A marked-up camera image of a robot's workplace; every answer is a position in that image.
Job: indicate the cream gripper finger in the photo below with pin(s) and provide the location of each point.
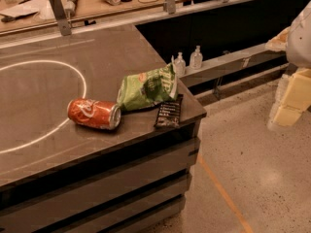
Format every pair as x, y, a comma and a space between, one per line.
292, 99

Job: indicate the red coke can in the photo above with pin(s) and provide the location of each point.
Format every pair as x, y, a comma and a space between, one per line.
94, 114

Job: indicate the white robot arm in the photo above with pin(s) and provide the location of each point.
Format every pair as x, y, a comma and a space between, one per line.
295, 40

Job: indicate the clear sanitizer bottle right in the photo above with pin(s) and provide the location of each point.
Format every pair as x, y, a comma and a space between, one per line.
196, 59

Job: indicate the clear sanitizer bottle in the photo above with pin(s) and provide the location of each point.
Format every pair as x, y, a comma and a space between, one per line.
196, 59
180, 65

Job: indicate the clear sanitizer bottle left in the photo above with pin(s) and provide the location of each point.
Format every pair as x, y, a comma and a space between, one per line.
180, 65

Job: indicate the black snack bar wrapper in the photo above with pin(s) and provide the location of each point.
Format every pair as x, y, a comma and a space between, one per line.
169, 113

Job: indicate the green chip bag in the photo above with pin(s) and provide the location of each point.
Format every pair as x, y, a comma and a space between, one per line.
148, 89

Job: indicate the dark counter drawer cabinet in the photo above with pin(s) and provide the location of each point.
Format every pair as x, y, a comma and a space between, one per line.
87, 181

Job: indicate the white papers stack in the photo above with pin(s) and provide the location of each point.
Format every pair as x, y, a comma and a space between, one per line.
24, 9

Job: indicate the grey metal bracket left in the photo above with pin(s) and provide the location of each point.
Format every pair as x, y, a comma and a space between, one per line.
60, 17

